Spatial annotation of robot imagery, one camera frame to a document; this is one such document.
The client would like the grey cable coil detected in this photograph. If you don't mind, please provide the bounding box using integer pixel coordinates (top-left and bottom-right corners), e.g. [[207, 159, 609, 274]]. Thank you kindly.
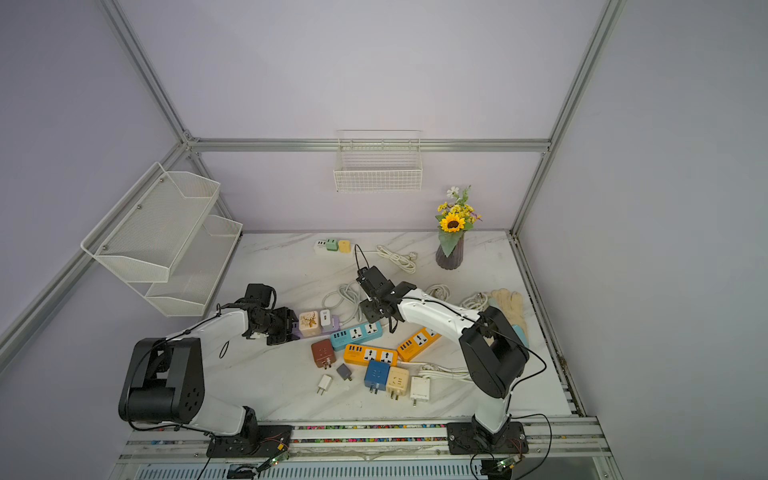
[[321, 283, 368, 325]]

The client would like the pink white cube adapter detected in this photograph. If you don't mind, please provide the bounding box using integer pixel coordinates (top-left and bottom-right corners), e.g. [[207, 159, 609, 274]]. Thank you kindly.
[[298, 310, 322, 338]]

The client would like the teal power strip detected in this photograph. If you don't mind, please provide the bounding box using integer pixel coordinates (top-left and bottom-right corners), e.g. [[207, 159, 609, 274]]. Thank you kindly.
[[330, 321, 383, 351]]

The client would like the small white adapter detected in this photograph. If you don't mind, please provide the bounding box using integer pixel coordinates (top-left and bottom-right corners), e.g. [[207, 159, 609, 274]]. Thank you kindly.
[[319, 309, 333, 331]]

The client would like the brown cube adapter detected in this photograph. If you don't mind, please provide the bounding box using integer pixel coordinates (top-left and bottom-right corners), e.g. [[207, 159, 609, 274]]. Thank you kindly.
[[311, 338, 336, 370]]

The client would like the purple power strip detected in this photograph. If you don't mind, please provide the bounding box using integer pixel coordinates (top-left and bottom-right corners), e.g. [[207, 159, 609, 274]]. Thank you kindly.
[[292, 315, 341, 339]]

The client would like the orange power strip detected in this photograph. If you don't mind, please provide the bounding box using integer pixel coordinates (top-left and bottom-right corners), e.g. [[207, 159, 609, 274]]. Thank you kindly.
[[397, 327, 441, 362], [343, 344, 398, 366]]

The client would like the small white plug charger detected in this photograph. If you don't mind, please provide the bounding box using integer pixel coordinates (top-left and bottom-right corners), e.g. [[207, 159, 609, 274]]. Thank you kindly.
[[317, 374, 333, 395]]

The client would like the blue cube adapter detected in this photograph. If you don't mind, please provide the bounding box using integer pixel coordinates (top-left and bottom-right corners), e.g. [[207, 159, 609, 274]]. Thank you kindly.
[[364, 360, 390, 394]]

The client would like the beige cube adapter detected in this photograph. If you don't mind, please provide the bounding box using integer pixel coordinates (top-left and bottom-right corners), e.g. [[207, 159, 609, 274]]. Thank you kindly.
[[386, 366, 410, 400]]

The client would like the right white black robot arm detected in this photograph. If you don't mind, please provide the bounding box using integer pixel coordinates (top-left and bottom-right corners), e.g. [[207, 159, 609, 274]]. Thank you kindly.
[[356, 266, 531, 436]]

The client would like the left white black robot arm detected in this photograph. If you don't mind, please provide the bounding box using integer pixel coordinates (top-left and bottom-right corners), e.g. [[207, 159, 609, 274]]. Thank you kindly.
[[118, 283, 298, 438]]

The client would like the dark purple ribbed vase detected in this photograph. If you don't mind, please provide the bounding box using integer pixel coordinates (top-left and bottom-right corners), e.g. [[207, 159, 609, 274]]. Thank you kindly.
[[435, 232, 465, 270]]

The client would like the white power strip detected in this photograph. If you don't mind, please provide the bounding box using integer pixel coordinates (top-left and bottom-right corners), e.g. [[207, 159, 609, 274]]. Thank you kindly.
[[314, 239, 354, 255]]

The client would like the lower white mesh shelf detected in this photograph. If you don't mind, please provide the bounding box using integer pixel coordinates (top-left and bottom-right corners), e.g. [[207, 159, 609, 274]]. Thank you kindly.
[[145, 215, 242, 317]]

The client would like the white mesh shelf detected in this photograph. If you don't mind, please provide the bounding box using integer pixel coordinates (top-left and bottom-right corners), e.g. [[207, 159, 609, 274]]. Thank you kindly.
[[80, 163, 220, 283], [145, 215, 242, 317]]

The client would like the sunflower bouquet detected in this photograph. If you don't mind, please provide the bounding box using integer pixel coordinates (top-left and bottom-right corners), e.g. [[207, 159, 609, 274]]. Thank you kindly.
[[435, 185, 483, 235]]

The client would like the beige work glove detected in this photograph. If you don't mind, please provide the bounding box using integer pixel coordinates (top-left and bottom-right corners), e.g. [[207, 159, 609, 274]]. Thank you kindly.
[[489, 289, 527, 328]]

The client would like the teal garden trowel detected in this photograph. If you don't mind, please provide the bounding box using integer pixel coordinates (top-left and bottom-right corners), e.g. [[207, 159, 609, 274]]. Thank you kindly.
[[513, 324, 529, 348]]

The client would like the upper white mesh shelf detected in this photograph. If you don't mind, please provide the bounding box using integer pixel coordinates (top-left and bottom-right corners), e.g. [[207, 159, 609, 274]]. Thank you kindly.
[[80, 163, 220, 283]]

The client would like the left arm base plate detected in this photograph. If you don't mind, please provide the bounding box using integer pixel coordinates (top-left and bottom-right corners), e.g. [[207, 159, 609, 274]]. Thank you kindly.
[[206, 424, 294, 459]]

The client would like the white wire wall basket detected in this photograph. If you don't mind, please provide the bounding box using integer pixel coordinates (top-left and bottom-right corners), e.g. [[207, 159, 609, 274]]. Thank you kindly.
[[333, 129, 423, 193]]

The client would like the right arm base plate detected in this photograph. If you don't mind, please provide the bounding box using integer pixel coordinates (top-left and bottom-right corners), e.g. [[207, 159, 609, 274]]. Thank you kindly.
[[446, 420, 529, 455]]

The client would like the aluminium front rail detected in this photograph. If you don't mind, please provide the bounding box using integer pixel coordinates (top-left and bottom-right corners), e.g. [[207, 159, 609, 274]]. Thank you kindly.
[[117, 415, 612, 464]]

